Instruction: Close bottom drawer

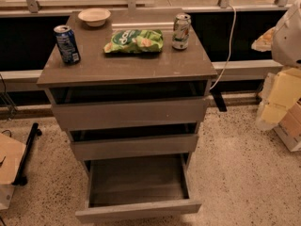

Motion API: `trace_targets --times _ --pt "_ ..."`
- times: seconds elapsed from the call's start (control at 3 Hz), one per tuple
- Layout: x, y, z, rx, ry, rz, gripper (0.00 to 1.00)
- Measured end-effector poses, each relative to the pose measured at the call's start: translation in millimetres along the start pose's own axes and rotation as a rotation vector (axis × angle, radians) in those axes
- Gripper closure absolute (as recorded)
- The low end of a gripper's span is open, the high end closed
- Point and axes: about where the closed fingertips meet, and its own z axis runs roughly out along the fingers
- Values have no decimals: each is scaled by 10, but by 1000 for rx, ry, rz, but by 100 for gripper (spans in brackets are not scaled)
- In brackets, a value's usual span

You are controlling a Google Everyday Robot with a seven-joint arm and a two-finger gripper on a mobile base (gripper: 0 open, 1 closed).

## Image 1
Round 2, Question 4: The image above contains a grey drawer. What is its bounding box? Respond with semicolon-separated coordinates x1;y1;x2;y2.
51;80;207;131
75;154;201;223
71;122;199;161

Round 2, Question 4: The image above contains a cardboard box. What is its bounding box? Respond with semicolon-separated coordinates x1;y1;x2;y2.
275;102;301;152

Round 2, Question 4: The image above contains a white cable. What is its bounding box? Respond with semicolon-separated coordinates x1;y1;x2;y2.
209;4;238;91

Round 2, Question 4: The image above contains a grey drawer cabinet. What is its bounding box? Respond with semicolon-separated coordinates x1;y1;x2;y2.
38;8;216;170

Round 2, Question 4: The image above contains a green chip bag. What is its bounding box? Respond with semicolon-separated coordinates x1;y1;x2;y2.
103;29;164;54

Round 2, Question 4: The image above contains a grey bottom drawer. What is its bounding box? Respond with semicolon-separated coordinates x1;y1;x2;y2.
75;154;201;223

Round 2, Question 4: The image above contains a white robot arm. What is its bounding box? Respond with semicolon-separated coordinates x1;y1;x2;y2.
271;0;301;67

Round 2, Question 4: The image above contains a white and green soda can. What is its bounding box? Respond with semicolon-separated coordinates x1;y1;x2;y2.
172;13;191;50

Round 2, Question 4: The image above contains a black stand leg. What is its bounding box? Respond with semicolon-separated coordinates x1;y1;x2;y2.
11;122;42;186

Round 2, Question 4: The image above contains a grey middle drawer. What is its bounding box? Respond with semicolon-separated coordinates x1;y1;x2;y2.
71;122;199;161

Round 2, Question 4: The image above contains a brown cardboard sheet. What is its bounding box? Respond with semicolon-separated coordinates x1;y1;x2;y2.
0;134;25;185

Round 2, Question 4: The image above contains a blue soda can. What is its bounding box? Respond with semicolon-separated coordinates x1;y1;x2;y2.
54;24;81;65

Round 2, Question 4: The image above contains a grey top drawer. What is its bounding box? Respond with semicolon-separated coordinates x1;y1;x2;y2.
51;80;207;131

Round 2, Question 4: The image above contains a black bracket foot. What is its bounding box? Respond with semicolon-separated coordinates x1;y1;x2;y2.
211;89;227;112

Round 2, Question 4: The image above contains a white bowl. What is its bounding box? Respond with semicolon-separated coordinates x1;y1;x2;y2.
78;8;111;27

